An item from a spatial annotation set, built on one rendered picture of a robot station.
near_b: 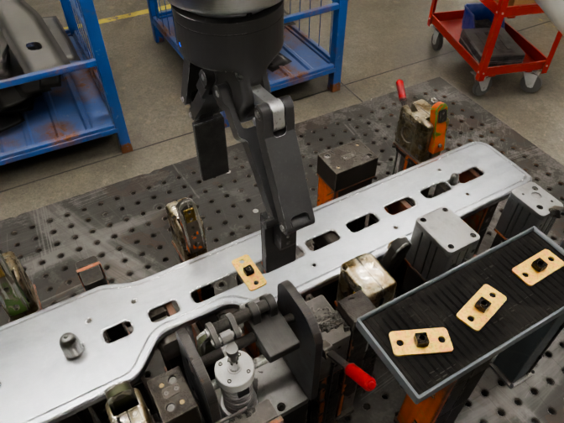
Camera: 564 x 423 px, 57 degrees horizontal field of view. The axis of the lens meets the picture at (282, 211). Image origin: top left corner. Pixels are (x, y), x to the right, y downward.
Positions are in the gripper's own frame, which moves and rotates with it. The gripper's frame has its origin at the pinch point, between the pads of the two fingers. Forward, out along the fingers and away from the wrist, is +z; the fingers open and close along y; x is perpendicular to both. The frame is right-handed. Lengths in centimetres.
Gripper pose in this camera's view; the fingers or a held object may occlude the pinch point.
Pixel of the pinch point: (243, 207)
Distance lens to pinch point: 49.0
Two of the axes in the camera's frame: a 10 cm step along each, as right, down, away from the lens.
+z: 0.0, 6.9, 7.2
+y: -5.0, -6.3, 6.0
